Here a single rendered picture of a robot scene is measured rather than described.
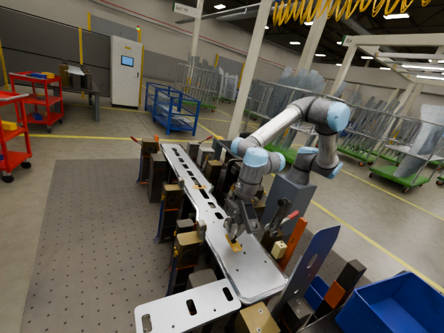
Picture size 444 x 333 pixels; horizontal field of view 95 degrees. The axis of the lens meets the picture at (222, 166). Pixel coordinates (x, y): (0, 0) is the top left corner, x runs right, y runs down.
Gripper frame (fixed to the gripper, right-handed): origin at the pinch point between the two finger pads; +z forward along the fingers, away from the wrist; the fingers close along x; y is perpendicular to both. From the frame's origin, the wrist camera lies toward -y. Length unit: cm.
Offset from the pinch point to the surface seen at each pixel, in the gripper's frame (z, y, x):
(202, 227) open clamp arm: -4.2, 3.9, 12.5
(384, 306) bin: 3, -38, -39
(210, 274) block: 8.1, -6.2, 11.1
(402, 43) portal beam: -227, 272, -573
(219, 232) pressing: 6.1, 10.1, 0.1
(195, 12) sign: -336, 1223, -373
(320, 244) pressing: -22.9, -26.6, -2.5
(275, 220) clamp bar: -5.2, 0.3, -19.6
